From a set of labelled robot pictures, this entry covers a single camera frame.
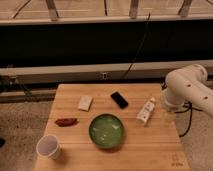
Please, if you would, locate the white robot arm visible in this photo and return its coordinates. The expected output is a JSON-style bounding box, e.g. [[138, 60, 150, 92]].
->
[[162, 64, 213, 119]]

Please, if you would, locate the black hanging cable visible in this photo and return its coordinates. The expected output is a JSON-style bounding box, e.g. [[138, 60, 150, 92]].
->
[[120, 12, 152, 81]]

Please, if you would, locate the green ceramic bowl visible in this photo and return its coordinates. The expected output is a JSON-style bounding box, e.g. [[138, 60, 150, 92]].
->
[[89, 114, 125, 149]]

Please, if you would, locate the metal rail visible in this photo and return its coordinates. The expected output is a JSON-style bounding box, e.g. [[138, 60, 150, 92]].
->
[[0, 60, 213, 84]]

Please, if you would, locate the black phone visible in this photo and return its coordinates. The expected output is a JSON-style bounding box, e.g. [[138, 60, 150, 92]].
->
[[111, 92, 128, 109]]

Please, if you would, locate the white bottle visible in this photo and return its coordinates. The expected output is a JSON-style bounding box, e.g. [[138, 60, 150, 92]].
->
[[137, 97, 156, 125]]

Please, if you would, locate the dark red object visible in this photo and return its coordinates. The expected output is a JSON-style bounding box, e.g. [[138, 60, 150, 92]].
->
[[55, 118, 78, 127]]

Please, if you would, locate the white paper cup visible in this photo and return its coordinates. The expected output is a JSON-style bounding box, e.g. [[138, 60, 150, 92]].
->
[[36, 135, 61, 159]]

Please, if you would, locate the black floor cable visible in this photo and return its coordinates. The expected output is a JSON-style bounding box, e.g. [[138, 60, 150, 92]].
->
[[174, 102, 201, 138]]

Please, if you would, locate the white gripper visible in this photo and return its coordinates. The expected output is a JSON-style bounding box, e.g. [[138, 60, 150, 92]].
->
[[162, 96, 183, 127]]

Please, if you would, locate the white sponge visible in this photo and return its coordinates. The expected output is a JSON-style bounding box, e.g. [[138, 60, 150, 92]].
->
[[78, 95, 93, 111]]

